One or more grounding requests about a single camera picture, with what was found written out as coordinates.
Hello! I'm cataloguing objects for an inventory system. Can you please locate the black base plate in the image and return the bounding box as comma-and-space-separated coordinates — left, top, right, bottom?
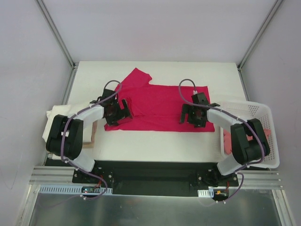
72, 161, 238, 197

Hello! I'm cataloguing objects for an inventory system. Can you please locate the white cable duct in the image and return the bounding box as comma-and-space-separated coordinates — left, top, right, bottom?
198, 188, 214, 198
40, 185, 113, 196

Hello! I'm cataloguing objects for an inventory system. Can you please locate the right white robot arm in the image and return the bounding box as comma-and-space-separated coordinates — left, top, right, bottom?
180, 93, 270, 186

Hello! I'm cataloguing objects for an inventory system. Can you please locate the left aluminium frame post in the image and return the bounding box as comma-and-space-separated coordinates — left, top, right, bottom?
36, 0, 79, 69

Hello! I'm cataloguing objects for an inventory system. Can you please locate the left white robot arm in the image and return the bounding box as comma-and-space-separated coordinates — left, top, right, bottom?
43, 89, 132, 183

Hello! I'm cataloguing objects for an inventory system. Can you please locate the left white cable duct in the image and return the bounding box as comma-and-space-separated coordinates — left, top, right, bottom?
40, 185, 113, 196

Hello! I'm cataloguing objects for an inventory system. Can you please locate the right aluminium frame post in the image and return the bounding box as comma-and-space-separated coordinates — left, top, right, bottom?
237, 0, 285, 72

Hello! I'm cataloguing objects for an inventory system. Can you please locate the magenta t-shirt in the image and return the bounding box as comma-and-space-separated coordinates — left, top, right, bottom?
104, 68, 215, 132

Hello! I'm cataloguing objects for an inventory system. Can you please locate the right white cable duct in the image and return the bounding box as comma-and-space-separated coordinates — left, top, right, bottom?
198, 188, 214, 198

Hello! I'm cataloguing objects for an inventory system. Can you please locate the white plastic basket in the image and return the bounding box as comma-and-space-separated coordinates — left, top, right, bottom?
220, 100, 280, 169

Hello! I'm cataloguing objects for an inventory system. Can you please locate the salmon pink t-shirt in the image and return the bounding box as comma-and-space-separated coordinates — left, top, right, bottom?
223, 129, 271, 155

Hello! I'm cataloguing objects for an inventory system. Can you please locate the aluminium frame post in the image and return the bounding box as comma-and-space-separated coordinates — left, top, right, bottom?
36, 0, 79, 69
237, 0, 285, 72

